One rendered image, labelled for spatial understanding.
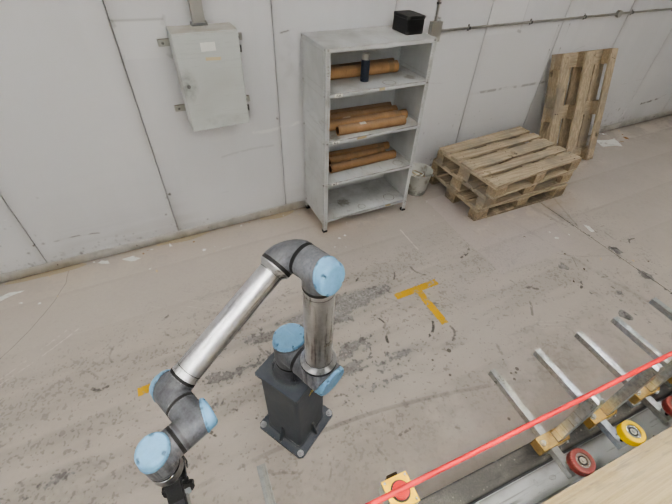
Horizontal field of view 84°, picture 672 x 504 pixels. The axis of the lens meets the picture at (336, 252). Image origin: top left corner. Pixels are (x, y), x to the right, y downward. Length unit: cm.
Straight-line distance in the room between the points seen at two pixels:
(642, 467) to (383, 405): 130
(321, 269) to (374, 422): 149
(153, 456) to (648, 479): 153
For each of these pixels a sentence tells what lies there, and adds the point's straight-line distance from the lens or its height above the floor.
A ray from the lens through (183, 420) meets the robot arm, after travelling 122.
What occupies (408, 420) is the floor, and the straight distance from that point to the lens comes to 250.
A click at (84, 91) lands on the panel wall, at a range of 305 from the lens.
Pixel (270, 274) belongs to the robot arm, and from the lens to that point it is 122.
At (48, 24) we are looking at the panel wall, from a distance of 296.
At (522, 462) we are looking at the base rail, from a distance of 180.
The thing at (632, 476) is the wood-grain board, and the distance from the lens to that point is 174.
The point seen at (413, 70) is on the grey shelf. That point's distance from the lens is 347.
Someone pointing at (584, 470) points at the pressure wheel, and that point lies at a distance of 165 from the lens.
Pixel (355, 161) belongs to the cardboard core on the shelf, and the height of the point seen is 58.
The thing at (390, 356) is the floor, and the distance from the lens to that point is 268.
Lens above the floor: 225
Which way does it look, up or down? 43 degrees down
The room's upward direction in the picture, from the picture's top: 3 degrees clockwise
